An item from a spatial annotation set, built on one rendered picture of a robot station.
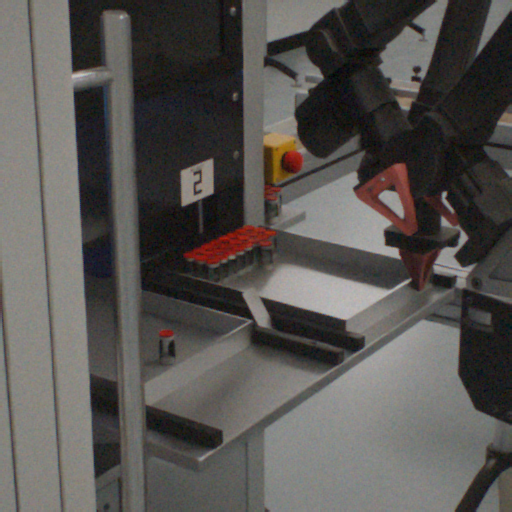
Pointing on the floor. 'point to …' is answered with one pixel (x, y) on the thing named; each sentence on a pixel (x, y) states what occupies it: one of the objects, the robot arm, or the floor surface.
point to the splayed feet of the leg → (496, 461)
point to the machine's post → (249, 195)
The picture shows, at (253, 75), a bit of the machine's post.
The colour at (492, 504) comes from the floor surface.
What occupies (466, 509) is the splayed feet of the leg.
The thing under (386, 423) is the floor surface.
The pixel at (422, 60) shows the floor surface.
